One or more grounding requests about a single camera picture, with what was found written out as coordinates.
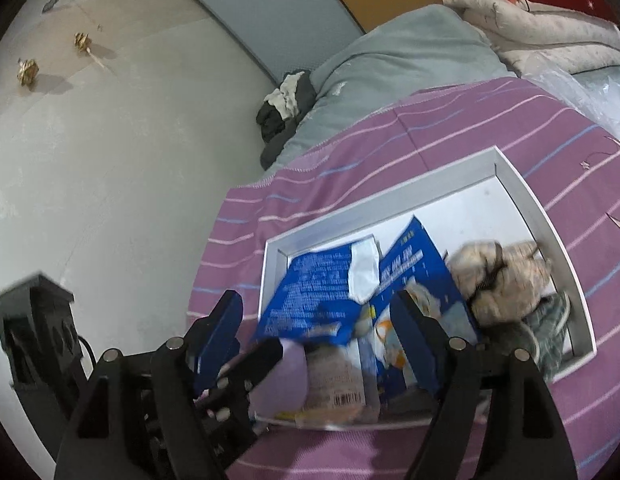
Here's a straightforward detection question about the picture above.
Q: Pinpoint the black strap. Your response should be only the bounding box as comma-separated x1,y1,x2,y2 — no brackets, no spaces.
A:
467,242,506,303

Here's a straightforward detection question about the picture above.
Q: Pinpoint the purple striped bed sheet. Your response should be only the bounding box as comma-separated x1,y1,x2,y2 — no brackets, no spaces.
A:
187,75,620,480

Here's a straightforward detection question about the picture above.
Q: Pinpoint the grey blanket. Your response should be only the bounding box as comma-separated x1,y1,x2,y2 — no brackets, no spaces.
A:
262,4,518,173

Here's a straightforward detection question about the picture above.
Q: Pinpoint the dark and white cloth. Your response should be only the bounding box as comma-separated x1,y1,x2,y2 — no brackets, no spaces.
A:
255,70,318,171

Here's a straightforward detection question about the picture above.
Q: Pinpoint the white shallow box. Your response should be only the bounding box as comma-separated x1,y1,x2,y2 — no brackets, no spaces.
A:
250,145,597,431

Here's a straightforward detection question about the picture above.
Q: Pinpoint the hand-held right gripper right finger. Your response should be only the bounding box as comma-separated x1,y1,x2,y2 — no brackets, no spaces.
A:
390,290,578,480

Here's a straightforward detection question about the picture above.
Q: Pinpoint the grey plaid cloth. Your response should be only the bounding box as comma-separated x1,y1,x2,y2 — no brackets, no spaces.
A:
500,292,573,381

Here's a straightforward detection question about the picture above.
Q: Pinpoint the gold foil flower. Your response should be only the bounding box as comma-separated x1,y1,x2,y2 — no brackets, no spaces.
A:
72,32,110,73
17,57,40,90

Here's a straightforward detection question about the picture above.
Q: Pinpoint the grey blue panel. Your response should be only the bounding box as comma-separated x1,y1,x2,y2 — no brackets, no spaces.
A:
157,0,365,86

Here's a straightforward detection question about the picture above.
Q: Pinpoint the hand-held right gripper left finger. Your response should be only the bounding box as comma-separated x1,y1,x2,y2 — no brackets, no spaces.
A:
54,290,243,480

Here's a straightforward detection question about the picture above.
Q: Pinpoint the clear plastic sheet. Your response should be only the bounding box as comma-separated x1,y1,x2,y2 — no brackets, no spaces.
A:
527,62,620,146

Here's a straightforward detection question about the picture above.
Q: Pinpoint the large blue packet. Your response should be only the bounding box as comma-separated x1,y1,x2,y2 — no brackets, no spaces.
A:
252,232,381,348

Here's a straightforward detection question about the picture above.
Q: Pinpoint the beige quilt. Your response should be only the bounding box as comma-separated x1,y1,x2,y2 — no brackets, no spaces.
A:
442,0,620,78

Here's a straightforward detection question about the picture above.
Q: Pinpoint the clear packet yellow card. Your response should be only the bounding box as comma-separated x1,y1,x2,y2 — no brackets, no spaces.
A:
272,402,365,430

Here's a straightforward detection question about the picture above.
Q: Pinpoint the beige brown patterned cloth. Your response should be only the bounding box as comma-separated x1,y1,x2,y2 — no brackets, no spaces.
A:
447,240,556,326

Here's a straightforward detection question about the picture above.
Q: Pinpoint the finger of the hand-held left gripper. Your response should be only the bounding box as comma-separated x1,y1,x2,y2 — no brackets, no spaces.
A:
197,338,285,411
200,385,261,467

